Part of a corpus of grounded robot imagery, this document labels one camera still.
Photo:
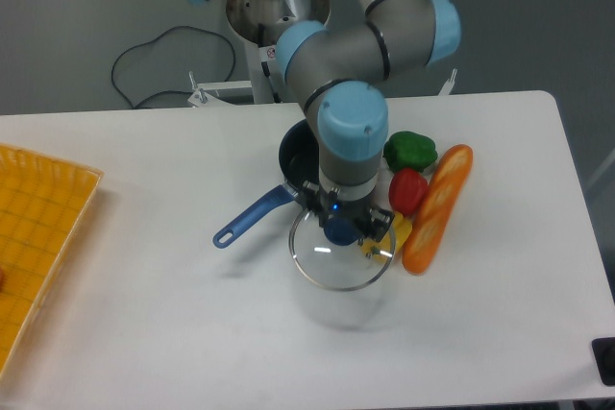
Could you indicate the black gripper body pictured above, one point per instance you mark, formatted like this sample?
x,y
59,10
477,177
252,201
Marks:
x,y
346,208

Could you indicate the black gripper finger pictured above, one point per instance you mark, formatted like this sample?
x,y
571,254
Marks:
x,y
311,201
375,223

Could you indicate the glass lid blue knob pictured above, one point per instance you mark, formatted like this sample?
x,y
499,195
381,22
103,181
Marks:
x,y
334,262

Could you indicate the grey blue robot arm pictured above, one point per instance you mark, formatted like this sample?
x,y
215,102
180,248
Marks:
x,y
334,77

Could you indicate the yellow bell pepper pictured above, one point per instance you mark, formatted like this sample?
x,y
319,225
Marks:
x,y
401,232

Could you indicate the dark blue saucepan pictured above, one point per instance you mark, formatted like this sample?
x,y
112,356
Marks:
x,y
298,158

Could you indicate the red bell pepper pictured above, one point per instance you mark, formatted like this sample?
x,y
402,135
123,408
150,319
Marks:
x,y
406,191

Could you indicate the green bell pepper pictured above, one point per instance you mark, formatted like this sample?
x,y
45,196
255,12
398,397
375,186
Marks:
x,y
409,150

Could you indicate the orange baguette loaf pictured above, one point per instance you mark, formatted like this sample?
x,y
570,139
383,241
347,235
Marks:
x,y
436,209

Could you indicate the black corner device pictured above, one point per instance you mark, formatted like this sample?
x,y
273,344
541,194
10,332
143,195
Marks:
x,y
603,350

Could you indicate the yellow woven basket tray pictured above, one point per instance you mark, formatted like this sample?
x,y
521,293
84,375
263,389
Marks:
x,y
43,201

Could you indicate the white metal base frame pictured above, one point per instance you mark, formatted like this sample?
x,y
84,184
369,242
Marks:
x,y
219,94

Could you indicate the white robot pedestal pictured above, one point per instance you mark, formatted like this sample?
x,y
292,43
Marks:
x,y
259,59

